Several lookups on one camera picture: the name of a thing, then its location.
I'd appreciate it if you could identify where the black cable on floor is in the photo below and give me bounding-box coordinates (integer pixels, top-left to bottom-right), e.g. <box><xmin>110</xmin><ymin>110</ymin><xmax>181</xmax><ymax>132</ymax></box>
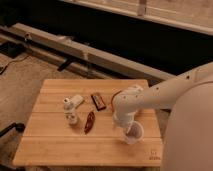
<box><xmin>0</xmin><ymin>53</ymin><xmax>31</xmax><ymax>76</ymax></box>

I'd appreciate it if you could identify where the red chili pepper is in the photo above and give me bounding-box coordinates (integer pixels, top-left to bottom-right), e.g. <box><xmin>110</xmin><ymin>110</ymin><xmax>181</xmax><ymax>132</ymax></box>
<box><xmin>84</xmin><ymin>111</ymin><xmax>95</xmax><ymax>134</ymax></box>

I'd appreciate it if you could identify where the black box on floor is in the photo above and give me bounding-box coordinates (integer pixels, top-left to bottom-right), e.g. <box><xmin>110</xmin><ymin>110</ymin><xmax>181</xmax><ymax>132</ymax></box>
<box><xmin>0</xmin><ymin>41</ymin><xmax>26</xmax><ymax>59</ymax></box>

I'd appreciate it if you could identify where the orange ceramic bowl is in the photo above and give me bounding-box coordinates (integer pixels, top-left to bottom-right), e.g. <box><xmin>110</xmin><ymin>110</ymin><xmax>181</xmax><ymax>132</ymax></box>
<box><xmin>110</xmin><ymin>90</ymin><xmax>123</xmax><ymax>114</ymax></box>

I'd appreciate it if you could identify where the brown chocolate bar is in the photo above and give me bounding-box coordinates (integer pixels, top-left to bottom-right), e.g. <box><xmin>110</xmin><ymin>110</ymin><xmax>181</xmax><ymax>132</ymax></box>
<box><xmin>91</xmin><ymin>93</ymin><xmax>106</xmax><ymax>111</ymax></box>

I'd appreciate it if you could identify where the black handle at left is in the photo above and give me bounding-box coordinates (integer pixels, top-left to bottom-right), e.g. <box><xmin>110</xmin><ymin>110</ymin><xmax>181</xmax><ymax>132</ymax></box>
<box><xmin>0</xmin><ymin>123</ymin><xmax>25</xmax><ymax>137</ymax></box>

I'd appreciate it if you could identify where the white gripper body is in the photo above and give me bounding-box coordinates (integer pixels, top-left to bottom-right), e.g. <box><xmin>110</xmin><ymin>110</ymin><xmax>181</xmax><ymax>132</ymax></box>
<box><xmin>113</xmin><ymin>114</ymin><xmax>134</xmax><ymax>129</ymax></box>

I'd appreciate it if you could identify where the long metal rail beam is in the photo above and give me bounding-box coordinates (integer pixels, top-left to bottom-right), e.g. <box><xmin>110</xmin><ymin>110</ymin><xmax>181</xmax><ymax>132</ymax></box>
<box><xmin>0</xmin><ymin>23</ymin><xmax>174</xmax><ymax>81</ymax></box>

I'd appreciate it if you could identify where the small white bottle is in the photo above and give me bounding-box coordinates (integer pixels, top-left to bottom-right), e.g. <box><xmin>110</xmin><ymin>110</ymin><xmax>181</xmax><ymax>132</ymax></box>
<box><xmin>63</xmin><ymin>98</ymin><xmax>78</xmax><ymax>125</ymax></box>

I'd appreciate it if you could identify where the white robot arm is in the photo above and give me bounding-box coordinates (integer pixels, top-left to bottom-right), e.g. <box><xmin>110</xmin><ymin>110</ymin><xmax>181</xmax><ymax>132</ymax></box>
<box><xmin>111</xmin><ymin>62</ymin><xmax>213</xmax><ymax>171</ymax></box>

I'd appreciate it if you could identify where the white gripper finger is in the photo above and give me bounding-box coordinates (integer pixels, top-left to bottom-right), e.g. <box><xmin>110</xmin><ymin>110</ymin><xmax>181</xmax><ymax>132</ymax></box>
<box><xmin>123</xmin><ymin>127</ymin><xmax>131</xmax><ymax>135</ymax></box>

